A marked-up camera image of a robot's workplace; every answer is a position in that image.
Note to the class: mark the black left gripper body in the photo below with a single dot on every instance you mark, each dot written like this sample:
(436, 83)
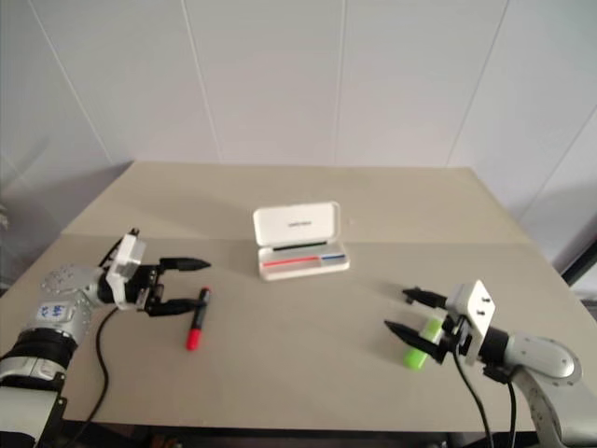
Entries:
(144, 284)

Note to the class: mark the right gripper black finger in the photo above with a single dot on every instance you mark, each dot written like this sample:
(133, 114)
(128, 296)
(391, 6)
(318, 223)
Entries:
(415, 338)
(426, 297)

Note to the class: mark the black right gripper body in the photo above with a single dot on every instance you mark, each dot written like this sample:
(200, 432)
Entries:
(457, 338)

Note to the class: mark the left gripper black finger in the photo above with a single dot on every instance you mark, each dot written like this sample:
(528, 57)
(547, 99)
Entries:
(175, 306)
(186, 263)

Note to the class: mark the green highlighter pen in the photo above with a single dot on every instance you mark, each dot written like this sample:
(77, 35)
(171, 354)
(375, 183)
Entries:
(414, 358)

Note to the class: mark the red and black marker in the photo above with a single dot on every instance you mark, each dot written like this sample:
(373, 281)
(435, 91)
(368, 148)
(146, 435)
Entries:
(197, 322)

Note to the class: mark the white pencil case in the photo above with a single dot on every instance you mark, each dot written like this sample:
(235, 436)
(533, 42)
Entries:
(298, 224)

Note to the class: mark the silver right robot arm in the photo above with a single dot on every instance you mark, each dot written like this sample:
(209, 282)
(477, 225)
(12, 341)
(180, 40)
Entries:
(541, 359)

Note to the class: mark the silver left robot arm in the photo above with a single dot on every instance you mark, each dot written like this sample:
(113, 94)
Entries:
(56, 317)

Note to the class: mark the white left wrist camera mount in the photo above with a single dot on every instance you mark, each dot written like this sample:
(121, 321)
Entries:
(126, 261)

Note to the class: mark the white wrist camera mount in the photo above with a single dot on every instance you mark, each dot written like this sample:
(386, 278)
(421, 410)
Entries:
(126, 261)
(476, 312)

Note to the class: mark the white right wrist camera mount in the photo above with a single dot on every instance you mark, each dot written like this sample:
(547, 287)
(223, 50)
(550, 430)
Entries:
(476, 312)

